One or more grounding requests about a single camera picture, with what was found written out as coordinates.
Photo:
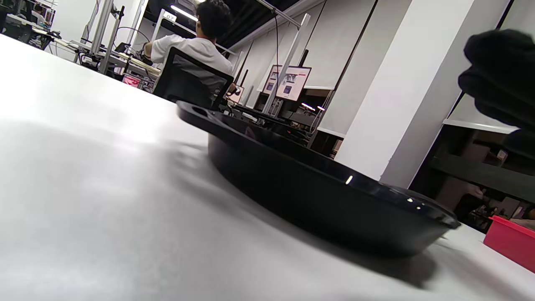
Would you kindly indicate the person's left hand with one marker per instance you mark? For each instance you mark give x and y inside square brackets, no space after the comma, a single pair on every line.
[501,75]

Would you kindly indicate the red plastic container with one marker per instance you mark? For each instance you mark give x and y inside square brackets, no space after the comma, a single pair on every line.
[510,248]

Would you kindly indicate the black cast iron frying pan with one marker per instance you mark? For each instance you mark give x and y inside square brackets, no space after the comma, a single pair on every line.
[292,188]

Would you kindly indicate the dark wooden shelf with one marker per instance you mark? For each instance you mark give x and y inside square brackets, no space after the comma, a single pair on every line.
[480,175]

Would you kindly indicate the computer monitor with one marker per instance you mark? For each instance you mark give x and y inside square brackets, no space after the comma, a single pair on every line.
[288,83]

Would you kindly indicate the black framed grey chair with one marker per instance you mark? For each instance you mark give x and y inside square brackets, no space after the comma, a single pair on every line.
[184,88]

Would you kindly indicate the ceiling strip light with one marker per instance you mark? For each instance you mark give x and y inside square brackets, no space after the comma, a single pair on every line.
[184,12]

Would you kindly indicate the small red screen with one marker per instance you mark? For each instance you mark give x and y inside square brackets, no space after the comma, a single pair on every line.
[131,80]

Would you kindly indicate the aluminium frame post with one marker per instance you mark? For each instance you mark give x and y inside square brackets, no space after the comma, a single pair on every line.
[288,62]

